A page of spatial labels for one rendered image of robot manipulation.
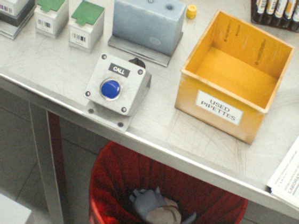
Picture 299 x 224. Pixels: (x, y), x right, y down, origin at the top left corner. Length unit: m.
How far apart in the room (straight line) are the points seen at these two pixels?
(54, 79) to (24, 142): 0.95
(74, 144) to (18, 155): 0.18
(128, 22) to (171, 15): 0.08
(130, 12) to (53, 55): 0.15
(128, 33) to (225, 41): 0.15
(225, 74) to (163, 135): 0.14
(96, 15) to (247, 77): 0.25
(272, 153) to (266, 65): 0.14
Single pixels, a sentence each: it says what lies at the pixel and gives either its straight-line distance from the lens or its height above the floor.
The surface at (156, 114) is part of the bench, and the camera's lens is 0.96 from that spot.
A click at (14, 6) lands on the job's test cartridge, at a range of 1.01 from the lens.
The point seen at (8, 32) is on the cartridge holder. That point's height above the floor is 0.89.
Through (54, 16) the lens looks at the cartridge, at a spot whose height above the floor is 0.93.
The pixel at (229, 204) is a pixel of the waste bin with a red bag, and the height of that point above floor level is 0.37.
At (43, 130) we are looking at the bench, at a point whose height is 0.70.
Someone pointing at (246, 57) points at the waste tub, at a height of 0.90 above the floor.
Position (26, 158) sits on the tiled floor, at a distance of 1.91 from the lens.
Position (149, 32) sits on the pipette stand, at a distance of 0.98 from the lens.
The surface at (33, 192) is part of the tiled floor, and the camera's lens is 1.86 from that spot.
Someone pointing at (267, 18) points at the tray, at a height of 0.89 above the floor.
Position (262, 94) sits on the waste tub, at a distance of 1.00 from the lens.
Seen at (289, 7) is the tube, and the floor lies 0.93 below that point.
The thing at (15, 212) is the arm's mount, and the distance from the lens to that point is 0.85.
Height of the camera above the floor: 1.71
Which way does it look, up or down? 59 degrees down
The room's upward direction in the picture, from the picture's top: 9 degrees clockwise
